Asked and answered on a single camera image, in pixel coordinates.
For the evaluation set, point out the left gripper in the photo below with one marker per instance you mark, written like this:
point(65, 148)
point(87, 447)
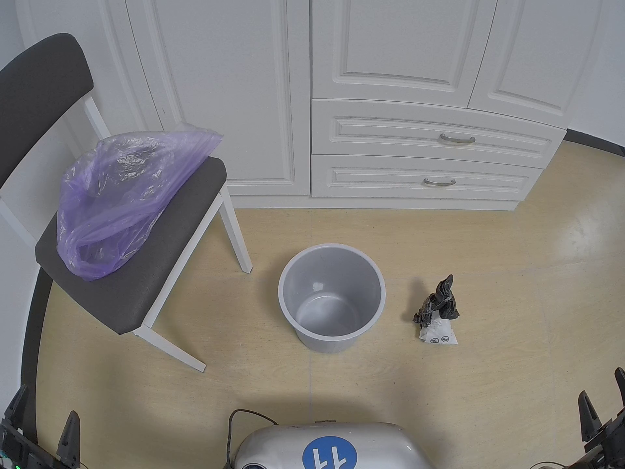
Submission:
point(19, 450)

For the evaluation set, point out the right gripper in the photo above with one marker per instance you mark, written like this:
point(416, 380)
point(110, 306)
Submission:
point(610, 445)

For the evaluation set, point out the white printed wrapper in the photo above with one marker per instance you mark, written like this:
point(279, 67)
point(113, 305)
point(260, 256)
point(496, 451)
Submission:
point(439, 335)

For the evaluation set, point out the black plastic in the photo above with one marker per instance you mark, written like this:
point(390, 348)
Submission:
point(442, 301)

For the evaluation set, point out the purple plastic bag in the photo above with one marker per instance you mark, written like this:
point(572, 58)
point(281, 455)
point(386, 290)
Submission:
point(122, 188)

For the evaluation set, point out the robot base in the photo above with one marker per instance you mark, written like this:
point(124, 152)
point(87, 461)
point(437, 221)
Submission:
point(293, 447)

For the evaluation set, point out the white trash bin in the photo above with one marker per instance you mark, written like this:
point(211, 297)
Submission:
point(332, 281)

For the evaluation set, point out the white chair dark grey seat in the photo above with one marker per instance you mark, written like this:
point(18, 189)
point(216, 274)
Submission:
point(171, 247)

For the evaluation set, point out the white wardrobe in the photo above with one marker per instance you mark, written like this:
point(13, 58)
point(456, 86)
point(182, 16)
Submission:
point(390, 27)

